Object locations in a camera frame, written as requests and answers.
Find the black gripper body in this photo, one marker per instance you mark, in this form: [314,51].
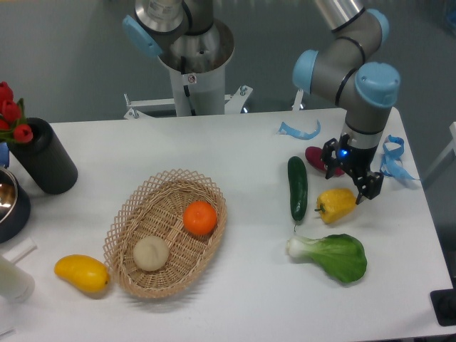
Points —
[354,161]

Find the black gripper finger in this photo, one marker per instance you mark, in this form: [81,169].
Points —
[329,158]
[369,185]

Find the yellow bell pepper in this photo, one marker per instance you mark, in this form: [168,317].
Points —
[334,204]

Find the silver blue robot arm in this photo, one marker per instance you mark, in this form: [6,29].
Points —
[344,75]

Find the purple sweet potato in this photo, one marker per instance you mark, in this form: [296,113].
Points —
[313,156]

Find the tangled blue tape strip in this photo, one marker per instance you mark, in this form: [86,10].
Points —
[391,164]

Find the green cucumber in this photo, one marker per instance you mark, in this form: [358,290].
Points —
[298,187]

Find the green bok choy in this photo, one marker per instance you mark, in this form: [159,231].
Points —
[341,256]

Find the black device at table corner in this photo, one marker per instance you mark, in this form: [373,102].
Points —
[443,302]

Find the orange tangerine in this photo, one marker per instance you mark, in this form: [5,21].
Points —
[199,218]

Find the woven wicker basket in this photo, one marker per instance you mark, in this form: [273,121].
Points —
[156,208]

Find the beige steamed bun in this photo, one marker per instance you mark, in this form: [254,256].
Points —
[150,253]

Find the yellow mango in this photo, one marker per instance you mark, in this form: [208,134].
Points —
[83,272]

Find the black cylindrical vase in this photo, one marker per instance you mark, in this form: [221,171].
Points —
[45,159]

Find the red artificial tulips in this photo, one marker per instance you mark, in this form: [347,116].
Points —
[14,126]

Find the dark metal bowl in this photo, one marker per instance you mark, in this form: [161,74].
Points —
[15,206]

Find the white block on table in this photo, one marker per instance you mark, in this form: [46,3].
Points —
[21,250]

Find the white plastic bottle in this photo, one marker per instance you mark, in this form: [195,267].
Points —
[16,284]

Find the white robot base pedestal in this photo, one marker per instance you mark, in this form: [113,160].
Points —
[221,56]

